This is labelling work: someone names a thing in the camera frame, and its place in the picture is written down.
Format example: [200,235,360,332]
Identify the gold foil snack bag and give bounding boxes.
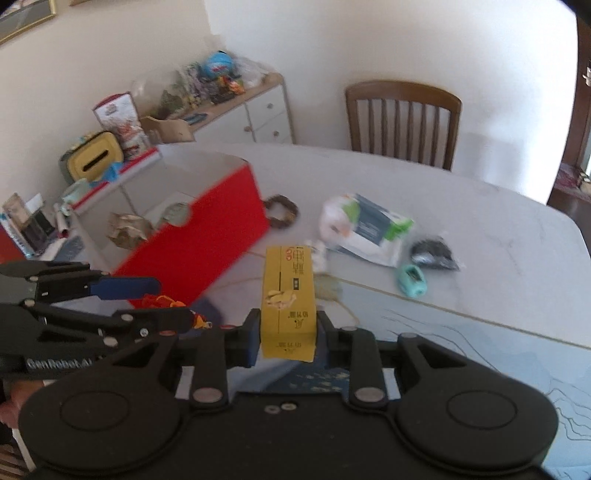
[106,213,154,250]

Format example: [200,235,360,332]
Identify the yellow carton box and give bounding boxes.
[260,245,318,363]

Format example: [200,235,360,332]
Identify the teal pencil sharpener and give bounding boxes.
[397,264,428,298]

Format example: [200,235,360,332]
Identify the white keychain pouch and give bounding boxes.
[308,240,329,274]

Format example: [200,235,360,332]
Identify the pale green round tin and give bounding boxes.
[156,202,191,230]

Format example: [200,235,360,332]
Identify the wet wipes pack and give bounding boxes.
[318,194,415,268]

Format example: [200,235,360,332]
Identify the black packet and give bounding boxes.
[410,238,460,271]

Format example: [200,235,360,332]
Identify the brown beaded bracelet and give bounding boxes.
[262,194,301,230]

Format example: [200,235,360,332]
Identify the person's left hand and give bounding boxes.
[1,380,44,429]

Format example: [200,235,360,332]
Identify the red and white cardboard box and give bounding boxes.
[72,143,270,304]

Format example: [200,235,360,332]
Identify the blue rubber gloves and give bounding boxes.
[101,162,124,183]

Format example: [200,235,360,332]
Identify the yellow tissue box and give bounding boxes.
[58,130,124,184]

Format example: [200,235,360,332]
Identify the wooden desk organizer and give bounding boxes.
[140,116,194,144]

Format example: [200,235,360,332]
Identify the red white snack bag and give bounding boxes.
[93,92,151,161]

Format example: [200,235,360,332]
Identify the white drawer sideboard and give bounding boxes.
[171,73,294,145]

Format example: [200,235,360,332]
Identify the wooden dining chair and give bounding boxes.
[345,80,463,171]

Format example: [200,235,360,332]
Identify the blue globe toy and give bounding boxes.
[201,50,235,80]

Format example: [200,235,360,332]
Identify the clear plastic bag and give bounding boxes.
[235,57,270,90]

